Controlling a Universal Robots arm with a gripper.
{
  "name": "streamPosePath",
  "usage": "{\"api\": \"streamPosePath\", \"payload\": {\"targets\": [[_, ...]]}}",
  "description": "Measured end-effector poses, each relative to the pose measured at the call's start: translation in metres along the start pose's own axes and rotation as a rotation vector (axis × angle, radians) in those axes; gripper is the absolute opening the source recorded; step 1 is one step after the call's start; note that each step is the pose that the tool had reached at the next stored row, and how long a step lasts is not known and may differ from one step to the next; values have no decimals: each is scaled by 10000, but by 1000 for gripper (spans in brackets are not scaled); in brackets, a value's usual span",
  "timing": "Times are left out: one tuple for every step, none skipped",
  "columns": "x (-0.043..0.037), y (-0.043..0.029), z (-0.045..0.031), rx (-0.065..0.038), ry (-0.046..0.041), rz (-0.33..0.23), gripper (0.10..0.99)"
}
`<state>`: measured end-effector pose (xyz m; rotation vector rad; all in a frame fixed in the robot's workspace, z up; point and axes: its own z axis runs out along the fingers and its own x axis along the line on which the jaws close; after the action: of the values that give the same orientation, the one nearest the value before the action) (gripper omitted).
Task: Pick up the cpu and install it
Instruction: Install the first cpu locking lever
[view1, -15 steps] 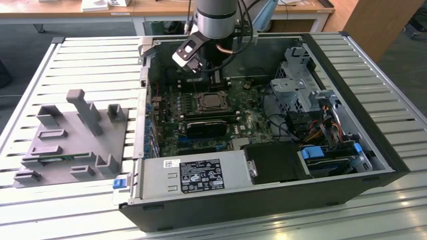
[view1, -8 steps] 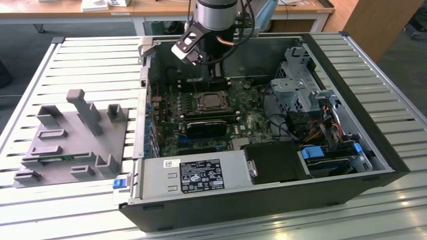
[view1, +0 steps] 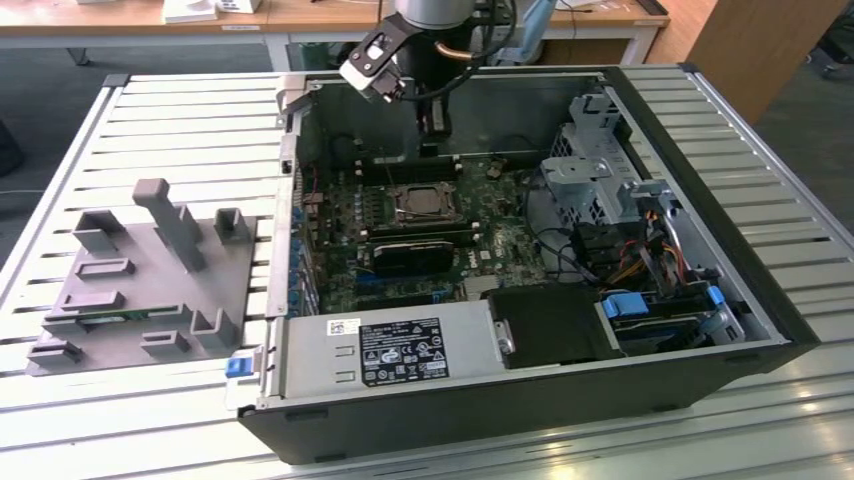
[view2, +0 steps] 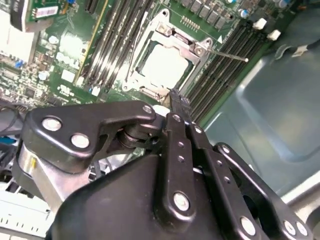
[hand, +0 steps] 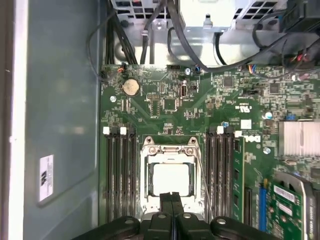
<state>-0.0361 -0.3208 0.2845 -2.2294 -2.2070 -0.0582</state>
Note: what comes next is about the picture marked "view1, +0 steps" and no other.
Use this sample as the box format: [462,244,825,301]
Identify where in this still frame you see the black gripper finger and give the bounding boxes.
[417,97,453,157]

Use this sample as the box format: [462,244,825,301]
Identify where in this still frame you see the CPU socket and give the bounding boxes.
[390,182,469,226]

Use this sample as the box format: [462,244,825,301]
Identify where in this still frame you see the pale blue teach pendant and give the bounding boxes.
[520,0,560,56]

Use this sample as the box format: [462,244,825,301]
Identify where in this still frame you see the black installed RAM stick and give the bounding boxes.
[364,223,473,241]

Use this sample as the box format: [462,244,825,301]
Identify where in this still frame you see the green motherboard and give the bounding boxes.
[293,160,560,319]

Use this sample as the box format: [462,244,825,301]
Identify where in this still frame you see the silver metal drive cage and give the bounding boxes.
[538,91,680,231]

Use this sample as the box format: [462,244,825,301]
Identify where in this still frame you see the black graphics card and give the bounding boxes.
[365,238,458,277]

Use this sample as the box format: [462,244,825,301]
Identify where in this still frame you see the black expansion slot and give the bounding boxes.
[353,282,440,299]

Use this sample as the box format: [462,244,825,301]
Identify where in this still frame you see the blue disk carrier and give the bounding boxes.
[598,291,709,351]

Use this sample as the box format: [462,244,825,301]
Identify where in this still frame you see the wooden cabinet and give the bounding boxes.
[644,0,854,129]

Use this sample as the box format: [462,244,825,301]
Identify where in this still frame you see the gray power supply unit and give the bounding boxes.
[257,298,513,412]

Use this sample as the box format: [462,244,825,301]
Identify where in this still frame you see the gray parts rack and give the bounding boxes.
[25,177,263,376]

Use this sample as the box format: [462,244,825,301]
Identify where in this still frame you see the blue case latch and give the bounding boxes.
[225,352,261,379]

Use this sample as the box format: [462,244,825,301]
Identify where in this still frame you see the green RAM stick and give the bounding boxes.
[78,309,154,326]

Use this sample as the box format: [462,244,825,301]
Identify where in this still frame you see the black office chair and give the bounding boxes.
[817,34,854,81]

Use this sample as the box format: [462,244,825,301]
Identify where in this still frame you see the black open PC case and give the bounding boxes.
[237,63,824,466]

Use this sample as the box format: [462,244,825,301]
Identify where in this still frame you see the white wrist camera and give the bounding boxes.
[338,14,421,105]

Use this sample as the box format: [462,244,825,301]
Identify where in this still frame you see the beige case handle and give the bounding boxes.
[274,72,320,132]

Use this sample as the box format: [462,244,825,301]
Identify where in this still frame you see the black cable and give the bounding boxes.
[530,227,593,284]

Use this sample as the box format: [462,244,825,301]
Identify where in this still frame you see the red wire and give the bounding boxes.
[621,241,648,274]

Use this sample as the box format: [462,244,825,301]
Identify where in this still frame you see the yellow wire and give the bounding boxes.
[614,262,654,284]

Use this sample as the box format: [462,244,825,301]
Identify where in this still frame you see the gray flat cable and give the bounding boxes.
[638,238,677,301]

